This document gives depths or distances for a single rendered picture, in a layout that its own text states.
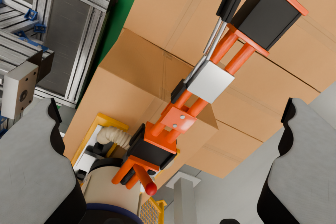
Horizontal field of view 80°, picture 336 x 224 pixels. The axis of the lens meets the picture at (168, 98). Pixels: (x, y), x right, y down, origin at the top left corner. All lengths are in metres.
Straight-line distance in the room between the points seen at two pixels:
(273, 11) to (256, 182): 2.41
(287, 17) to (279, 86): 0.79
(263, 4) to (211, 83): 0.15
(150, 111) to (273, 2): 0.40
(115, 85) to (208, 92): 0.27
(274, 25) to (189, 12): 0.56
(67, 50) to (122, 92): 0.90
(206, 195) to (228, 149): 1.46
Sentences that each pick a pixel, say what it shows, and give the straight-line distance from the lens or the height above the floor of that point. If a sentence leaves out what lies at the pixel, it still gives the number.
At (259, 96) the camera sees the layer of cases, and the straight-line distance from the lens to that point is 1.13.
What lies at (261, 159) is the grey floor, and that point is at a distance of 2.38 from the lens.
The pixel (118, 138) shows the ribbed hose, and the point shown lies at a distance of 0.56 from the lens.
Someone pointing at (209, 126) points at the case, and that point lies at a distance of 0.64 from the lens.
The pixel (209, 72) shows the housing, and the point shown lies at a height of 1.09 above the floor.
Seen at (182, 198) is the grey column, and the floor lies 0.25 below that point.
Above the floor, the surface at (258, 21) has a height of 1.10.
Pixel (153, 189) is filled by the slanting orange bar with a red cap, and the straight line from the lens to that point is 0.41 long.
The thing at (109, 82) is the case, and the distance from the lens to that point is 0.56.
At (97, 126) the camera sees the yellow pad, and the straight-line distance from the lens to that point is 0.63.
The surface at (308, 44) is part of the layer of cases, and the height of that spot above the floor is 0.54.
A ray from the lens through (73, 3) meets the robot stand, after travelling 1.33.
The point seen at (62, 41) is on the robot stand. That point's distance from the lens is 1.42.
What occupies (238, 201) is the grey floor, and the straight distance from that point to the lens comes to 2.92.
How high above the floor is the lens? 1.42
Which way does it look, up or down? 57 degrees down
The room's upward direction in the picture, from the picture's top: 179 degrees counter-clockwise
